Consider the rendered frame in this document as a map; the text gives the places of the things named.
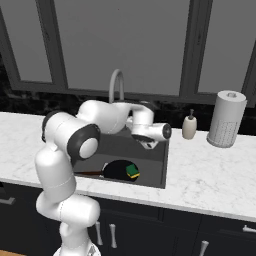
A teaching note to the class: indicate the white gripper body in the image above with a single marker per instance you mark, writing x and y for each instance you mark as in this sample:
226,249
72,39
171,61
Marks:
149,144

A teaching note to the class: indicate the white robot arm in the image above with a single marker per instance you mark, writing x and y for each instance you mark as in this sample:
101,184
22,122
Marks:
55,166

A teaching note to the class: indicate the dark grey sink basin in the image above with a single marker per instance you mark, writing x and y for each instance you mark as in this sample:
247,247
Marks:
133,153

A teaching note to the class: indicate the green and yellow sponge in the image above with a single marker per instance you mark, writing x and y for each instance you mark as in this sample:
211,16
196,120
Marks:
132,170

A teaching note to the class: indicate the dark panel under sink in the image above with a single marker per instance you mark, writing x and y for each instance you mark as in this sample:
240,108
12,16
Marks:
133,209

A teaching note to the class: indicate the beige soap dispenser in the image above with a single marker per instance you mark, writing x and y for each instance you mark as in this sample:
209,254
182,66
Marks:
189,128

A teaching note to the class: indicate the grey curved tap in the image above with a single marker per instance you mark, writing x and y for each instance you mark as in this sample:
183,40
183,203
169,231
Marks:
116,77

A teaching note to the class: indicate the white paper towel roll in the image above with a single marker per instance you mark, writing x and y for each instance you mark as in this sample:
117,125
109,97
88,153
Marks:
226,120

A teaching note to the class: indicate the dark cupboard door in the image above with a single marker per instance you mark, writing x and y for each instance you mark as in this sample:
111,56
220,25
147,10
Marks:
230,246
140,238
103,248

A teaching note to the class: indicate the grey framed window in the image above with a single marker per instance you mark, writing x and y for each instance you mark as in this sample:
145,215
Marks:
126,43

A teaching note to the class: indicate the dark drawer front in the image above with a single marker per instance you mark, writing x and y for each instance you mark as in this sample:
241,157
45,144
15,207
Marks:
20,200
230,225

